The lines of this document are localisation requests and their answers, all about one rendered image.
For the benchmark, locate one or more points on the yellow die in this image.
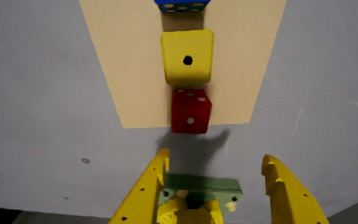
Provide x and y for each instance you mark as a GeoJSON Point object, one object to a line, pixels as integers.
{"type": "Point", "coordinates": [187, 56]}

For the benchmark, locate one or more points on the red die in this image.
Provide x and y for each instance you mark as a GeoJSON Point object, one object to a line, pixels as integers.
{"type": "Point", "coordinates": [190, 111]}

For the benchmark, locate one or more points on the dark blue die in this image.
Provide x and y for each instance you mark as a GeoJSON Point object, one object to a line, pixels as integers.
{"type": "Point", "coordinates": [173, 6]}

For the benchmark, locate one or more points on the tan flat mat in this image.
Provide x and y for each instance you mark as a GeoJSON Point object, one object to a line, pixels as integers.
{"type": "Point", "coordinates": [126, 36]}

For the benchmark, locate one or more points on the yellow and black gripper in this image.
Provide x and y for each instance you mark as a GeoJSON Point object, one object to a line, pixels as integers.
{"type": "Point", "coordinates": [290, 201]}

